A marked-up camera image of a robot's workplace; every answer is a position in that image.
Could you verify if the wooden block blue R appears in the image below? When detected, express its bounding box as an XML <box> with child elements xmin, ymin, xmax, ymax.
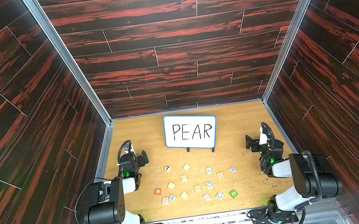
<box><xmin>230</xmin><ymin>166</ymin><xmax>237</xmax><ymax>173</ymax></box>

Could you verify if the wooden block orange E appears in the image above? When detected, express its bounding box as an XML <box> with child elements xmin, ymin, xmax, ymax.
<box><xmin>217</xmin><ymin>172</ymin><xmax>224</xmax><ymax>179</ymax></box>

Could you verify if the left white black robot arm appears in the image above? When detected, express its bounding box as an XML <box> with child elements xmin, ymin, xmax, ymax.
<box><xmin>74</xmin><ymin>140</ymin><xmax>149</xmax><ymax>224</ymax></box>

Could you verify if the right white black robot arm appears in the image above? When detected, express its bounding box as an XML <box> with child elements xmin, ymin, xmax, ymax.
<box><xmin>245</xmin><ymin>122</ymin><xmax>343</xmax><ymax>224</ymax></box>

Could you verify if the red block letter B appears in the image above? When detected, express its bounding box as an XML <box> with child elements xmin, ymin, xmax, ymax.
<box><xmin>155</xmin><ymin>188</ymin><xmax>162</xmax><ymax>196</ymax></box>

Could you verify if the white board reading PEAR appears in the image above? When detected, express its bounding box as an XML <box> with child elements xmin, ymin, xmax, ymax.
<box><xmin>163</xmin><ymin>115</ymin><xmax>217</xmax><ymax>149</ymax></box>

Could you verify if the wooden block green division sign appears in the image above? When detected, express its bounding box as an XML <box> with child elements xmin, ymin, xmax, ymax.
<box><xmin>183</xmin><ymin>164</ymin><xmax>191</xmax><ymax>171</ymax></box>

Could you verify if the wooden block orange Q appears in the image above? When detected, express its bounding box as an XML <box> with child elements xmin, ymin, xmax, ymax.
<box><xmin>181</xmin><ymin>175</ymin><xmax>188</xmax><ymax>182</ymax></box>

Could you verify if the wooden block pink N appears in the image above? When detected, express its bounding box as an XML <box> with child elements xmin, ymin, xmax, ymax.
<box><xmin>162</xmin><ymin>197</ymin><xmax>169</xmax><ymax>205</ymax></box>

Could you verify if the wooden block blue X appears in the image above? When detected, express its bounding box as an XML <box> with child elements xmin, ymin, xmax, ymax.
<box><xmin>169</xmin><ymin>194</ymin><xmax>177</xmax><ymax>202</ymax></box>

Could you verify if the wooden block blue F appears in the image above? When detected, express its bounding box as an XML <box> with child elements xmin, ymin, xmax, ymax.
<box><xmin>205</xmin><ymin>167</ymin><xmax>213</xmax><ymax>174</ymax></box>

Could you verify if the green block number 2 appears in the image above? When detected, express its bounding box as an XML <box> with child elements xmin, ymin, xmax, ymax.
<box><xmin>229</xmin><ymin>189</ymin><xmax>239</xmax><ymax>198</ymax></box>

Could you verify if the wooden block blue O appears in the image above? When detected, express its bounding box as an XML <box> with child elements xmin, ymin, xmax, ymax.
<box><xmin>206</xmin><ymin>182</ymin><xmax>213</xmax><ymax>189</ymax></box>

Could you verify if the wooden block blue C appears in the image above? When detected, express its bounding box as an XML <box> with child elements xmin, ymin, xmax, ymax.
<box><xmin>216</xmin><ymin>192</ymin><xmax>224</xmax><ymax>200</ymax></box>

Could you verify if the wooden block pink H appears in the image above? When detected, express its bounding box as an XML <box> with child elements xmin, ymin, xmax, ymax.
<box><xmin>203</xmin><ymin>193</ymin><xmax>211</xmax><ymax>202</ymax></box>

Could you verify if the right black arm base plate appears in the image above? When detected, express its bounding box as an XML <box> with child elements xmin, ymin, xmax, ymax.
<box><xmin>246</xmin><ymin>208</ymin><xmax>299</xmax><ymax>224</ymax></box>

